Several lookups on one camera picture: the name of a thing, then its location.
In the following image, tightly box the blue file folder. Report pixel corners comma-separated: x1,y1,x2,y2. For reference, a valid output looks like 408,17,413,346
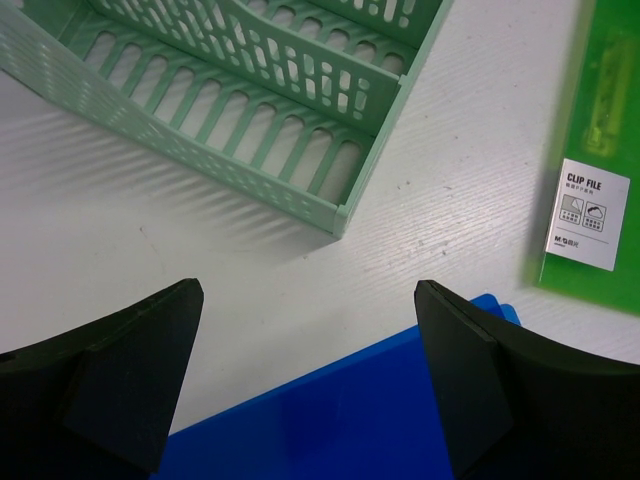
154,293,524,480

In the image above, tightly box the green clip file folder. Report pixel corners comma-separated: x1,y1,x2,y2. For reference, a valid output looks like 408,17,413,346
537,1,639,314

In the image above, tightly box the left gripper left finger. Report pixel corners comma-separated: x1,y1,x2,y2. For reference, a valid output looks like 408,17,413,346
1,278,204,479

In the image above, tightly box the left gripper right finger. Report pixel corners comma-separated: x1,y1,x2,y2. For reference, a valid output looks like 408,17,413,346
414,280,639,479

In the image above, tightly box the mint green file organizer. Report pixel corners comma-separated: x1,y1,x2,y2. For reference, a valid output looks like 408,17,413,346
1,1,451,237

